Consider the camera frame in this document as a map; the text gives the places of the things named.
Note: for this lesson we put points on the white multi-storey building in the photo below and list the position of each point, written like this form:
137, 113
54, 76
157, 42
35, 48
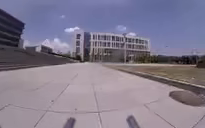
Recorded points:
110, 43

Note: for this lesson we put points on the pale concrete slab pavement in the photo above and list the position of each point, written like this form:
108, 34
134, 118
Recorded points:
90, 86

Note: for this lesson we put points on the low grey building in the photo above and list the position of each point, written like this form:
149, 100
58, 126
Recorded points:
40, 49

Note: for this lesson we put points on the robot's own part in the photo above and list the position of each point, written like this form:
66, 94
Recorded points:
132, 122
69, 123

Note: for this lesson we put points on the dry grass area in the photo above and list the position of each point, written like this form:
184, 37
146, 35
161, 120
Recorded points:
176, 72

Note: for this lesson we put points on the concrete kerb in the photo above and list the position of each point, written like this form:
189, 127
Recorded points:
176, 83

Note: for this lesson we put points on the row of trees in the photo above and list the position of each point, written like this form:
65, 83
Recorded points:
183, 60

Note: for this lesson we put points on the wide concrete stairs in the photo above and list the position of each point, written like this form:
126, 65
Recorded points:
20, 58

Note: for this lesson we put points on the round manhole cover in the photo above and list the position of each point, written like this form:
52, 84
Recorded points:
190, 98

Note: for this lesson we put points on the dark multi-storey building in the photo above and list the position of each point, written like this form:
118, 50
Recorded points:
5, 30

